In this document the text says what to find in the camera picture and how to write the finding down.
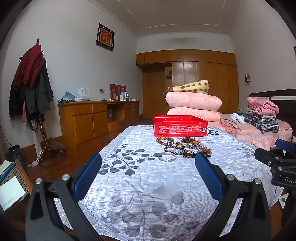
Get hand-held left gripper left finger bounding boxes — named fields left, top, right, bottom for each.
left=25, top=152, right=103, bottom=241

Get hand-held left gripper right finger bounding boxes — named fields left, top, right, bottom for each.
left=195, top=152, right=271, bottom=241

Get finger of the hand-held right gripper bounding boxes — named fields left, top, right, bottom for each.
left=275, top=138, right=296, bottom=154
left=254, top=147, right=284, bottom=166

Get pile of bead bracelets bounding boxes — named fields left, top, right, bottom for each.
left=155, top=136, right=212, bottom=158

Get silver bangle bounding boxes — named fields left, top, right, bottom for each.
left=158, top=152, right=177, bottom=162

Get red tin box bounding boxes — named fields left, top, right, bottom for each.
left=153, top=115, right=208, bottom=138

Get pink bed cover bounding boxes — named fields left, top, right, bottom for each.
left=208, top=113, right=293, bottom=151

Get folded plaid clothes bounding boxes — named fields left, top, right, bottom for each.
left=244, top=113, right=280, bottom=133

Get taupe cloth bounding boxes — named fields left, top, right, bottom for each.
left=220, top=115, right=246, bottom=135

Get grey slipper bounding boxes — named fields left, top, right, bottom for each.
left=47, top=138, right=66, bottom=151

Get folded pink blanket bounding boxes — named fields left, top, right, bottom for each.
left=247, top=97, right=280, bottom=116

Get white cloth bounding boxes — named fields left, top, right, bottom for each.
left=229, top=113, right=245, bottom=124

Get wooden sideboard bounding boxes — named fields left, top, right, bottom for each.
left=58, top=100, right=140, bottom=150

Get grey leaf print quilted cover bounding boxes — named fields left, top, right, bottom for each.
left=54, top=125, right=284, bottom=235

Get wooden coat rack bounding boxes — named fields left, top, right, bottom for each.
left=28, top=38, right=66, bottom=164

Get pink folded quilt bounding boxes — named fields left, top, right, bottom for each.
left=166, top=107, right=221, bottom=122
left=165, top=91, right=222, bottom=112

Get pale hanging cloth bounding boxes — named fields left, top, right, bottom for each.
left=30, top=116, right=44, bottom=161

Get wicker basket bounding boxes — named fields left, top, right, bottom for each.
left=14, top=159, right=34, bottom=195

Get dark waste bin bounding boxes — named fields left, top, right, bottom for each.
left=9, top=145, right=21, bottom=163

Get books in basket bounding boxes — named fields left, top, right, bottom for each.
left=0, top=175, right=27, bottom=211

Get white plastic bag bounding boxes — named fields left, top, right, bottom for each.
left=74, top=87, right=90, bottom=102

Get blue cloth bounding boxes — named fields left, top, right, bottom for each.
left=57, top=91, right=76, bottom=103

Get blue and white box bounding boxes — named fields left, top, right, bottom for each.
left=0, top=161, right=15, bottom=186

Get spotted yellow pillow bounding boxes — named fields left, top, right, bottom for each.
left=172, top=79, right=209, bottom=95

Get wooden door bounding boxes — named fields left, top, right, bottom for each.
left=142, top=72, right=167, bottom=118

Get dark coat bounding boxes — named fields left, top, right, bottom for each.
left=9, top=58, right=54, bottom=118

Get wooden wardrobe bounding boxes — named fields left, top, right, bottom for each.
left=136, top=49, right=239, bottom=118

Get red scarf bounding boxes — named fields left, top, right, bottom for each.
left=13, top=44, right=44, bottom=91

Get framed calligraphy picture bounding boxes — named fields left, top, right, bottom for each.
left=96, top=23, right=115, bottom=52

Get dark wooden bed frame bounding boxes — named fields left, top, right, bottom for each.
left=248, top=89, right=296, bottom=149

